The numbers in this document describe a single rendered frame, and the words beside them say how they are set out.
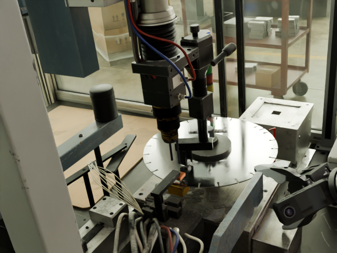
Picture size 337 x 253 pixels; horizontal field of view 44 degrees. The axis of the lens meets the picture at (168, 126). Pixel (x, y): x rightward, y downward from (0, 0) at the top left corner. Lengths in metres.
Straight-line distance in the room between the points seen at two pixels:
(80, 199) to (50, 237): 0.97
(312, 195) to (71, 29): 0.53
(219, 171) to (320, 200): 0.23
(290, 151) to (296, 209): 0.45
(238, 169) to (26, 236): 0.69
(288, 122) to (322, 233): 0.34
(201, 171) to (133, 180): 0.41
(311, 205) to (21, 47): 0.67
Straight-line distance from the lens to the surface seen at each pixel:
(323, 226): 1.13
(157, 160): 1.01
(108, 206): 0.99
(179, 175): 0.90
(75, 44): 0.78
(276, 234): 0.98
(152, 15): 0.73
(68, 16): 0.77
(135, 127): 1.61
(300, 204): 0.83
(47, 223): 0.30
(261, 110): 1.33
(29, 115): 0.27
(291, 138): 1.23
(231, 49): 0.87
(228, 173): 0.93
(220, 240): 0.71
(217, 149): 1.00
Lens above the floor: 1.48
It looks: 27 degrees down
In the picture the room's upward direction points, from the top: 7 degrees counter-clockwise
